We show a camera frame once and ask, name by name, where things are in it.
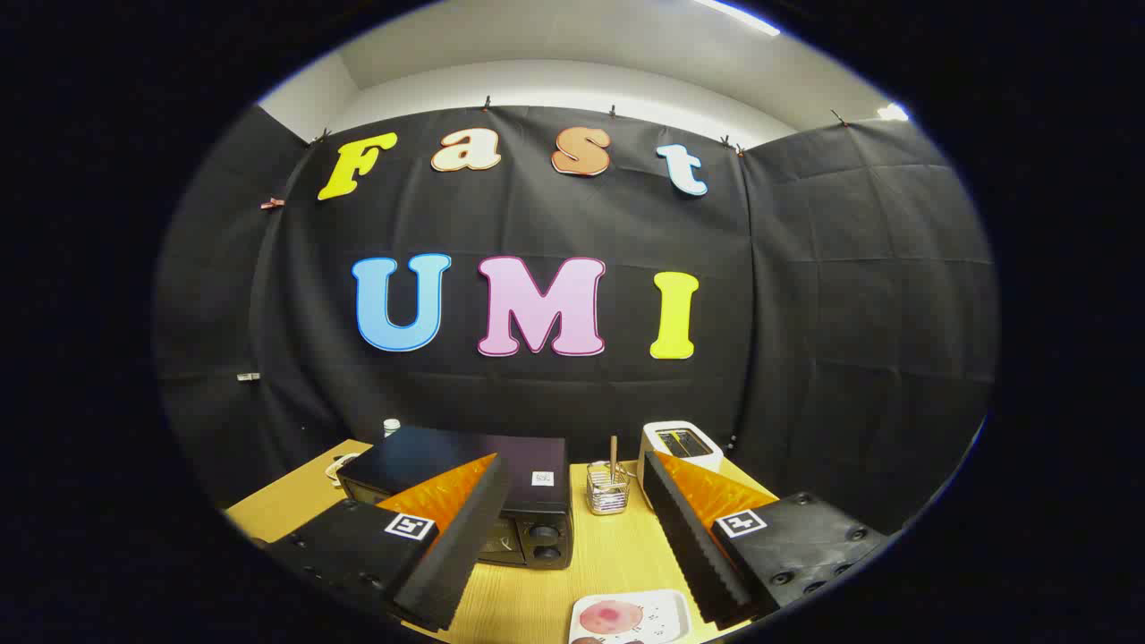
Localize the black backdrop cloth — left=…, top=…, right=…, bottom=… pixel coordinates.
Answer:
left=152, top=106, right=998, bottom=538

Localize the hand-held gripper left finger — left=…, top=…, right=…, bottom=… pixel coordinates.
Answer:
left=265, top=453, right=513, bottom=632

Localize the black toaster oven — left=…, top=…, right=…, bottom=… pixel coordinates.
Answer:
left=335, top=425, right=575, bottom=571

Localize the pink round meat slice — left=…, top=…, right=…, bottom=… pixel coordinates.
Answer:
left=580, top=600, right=647, bottom=636

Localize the wire utensil holder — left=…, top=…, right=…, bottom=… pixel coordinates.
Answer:
left=586, top=461, right=632, bottom=516

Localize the white pop-up toaster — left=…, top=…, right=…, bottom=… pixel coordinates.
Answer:
left=637, top=420, right=725, bottom=511

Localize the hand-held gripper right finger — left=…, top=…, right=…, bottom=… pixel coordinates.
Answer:
left=642, top=450, right=891, bottom=631

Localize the white square plate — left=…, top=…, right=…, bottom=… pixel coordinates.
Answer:
left=568, top=589, right=691, bottom=644

